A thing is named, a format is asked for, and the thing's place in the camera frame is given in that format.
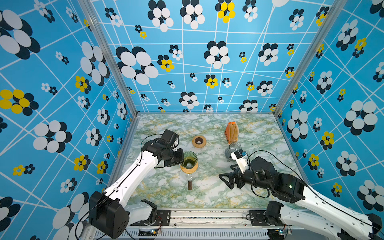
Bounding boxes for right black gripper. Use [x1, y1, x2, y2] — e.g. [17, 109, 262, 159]
[218, 163, 273, 193]

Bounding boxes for green glass dripper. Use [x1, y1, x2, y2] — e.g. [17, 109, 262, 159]
[181, 151, 198, 169]

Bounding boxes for wooden dripper ring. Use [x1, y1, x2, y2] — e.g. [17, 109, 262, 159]
[180, 161, 199, 175]
[191, 134, 207, 149]

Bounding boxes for orange coffee filter pack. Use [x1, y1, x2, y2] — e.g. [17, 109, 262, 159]
[225, 122, 239, 145]

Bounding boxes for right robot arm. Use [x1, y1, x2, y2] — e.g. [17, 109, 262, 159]
[219, 157, 383, 240]

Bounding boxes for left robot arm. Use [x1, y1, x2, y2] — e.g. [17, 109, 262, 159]
[86, 130, 184, 239]

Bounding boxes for grey glass pitcher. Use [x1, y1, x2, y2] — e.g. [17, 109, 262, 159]
[224, 142, 242, 162]

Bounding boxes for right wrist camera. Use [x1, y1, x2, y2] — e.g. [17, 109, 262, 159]
[231, 149, 249, 174]

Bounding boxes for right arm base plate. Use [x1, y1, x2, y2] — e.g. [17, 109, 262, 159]
[246, 210, 286, 227]

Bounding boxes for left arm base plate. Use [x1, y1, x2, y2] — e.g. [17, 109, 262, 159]
[130, 210, 171, 227]

